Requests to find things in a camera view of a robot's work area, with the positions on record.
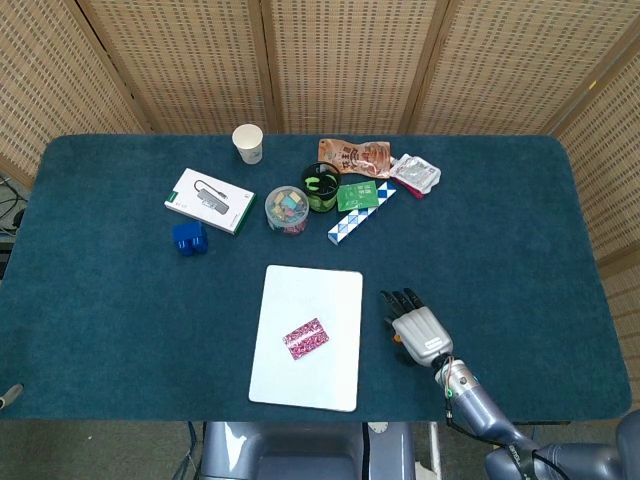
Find silver white snack packet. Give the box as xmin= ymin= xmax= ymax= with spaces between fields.
xmin=388 ymin=153 xmax=442 ymax=194

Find brown snack pouch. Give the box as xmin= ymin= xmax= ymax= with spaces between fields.
xmin=317 ymin=138 xmax=396 ymax=179

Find white paper cup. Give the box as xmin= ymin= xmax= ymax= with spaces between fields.
xmin=231 ymin=124 xmax=265 ymax=165

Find white rectangular board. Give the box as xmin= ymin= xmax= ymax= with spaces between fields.
xmin=248 ymin=264 xmax=364 ymax=413

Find white green USB hub box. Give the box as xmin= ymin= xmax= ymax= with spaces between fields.
xmin=163 ymin=167 xmax=257 ymax=236

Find woven bamboo folding screen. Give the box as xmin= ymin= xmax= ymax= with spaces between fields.
xmin=0 ymin=0 xmax=640 ymax=421

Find white table leg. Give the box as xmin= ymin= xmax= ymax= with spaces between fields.
xmin=428 ymin=422 xmax=442 ymax=472

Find blue white snake puzzle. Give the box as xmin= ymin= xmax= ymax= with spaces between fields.
xmin=327 ymin=180 xmax=399 ymax=248

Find black floor cables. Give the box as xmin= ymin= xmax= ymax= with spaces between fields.
xmin=0 ymin=174 xmax=27 ymax=239

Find grey robot torso base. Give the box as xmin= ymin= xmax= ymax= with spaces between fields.
xmin=199 ymin=421 xmax=416 ymax=480

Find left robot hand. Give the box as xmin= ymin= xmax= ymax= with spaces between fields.
xmin=0 ymin=383 xmax=25 ymax=409

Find blue toy building block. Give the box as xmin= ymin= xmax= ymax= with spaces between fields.
xmin=171 ymin=220 xmax=210 ymax=258

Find black mesh pen holder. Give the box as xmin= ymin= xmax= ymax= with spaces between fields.
xmin=300 ymin=162 xmax=343 ymax=214

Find green sachet packet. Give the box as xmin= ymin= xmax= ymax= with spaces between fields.
xmin=335 ymin=181 xmax=380 ymax=213

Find pink patterned card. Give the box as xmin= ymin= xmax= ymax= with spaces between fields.
xmin=282 ymin=317 xmax=330 ymax=361

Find teal felt table cover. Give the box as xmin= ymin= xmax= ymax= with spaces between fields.
xmin=0 ymin=133 xmax=632 ymax=424

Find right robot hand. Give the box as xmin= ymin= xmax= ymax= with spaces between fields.
xmin=379 ymin=287 xmax=455 ymax=369

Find clear jar of binder clips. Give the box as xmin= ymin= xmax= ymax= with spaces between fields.
xmin=264 ymin=185 xmax=310 ymax=234

